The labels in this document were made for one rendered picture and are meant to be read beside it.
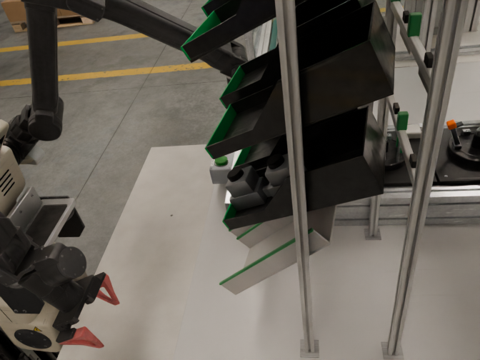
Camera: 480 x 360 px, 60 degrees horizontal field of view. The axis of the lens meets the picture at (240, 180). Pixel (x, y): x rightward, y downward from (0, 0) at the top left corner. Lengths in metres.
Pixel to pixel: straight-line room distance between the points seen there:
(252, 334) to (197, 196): 0.52
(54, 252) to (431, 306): 0.79
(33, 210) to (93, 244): 1.44
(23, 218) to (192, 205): 0.47
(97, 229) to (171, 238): 1.50
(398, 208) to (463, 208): 0.16
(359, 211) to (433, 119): 0.64
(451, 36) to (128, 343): 0.89
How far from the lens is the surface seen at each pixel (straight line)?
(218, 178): 1.29
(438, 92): 0.54
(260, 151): 0.89
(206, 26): 0.64
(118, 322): 1.12
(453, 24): 0.51
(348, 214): 1.17
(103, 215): 2.79
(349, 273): 1.09
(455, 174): 1.22
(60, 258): 0.79
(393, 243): 1.17
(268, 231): 0.92
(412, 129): 1.34
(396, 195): 1.15
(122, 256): 1.25
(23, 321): 1.31
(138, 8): 0.95
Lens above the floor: 1.73
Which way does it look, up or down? 39 degrees down
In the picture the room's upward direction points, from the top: 11 degrees counter-clockwise
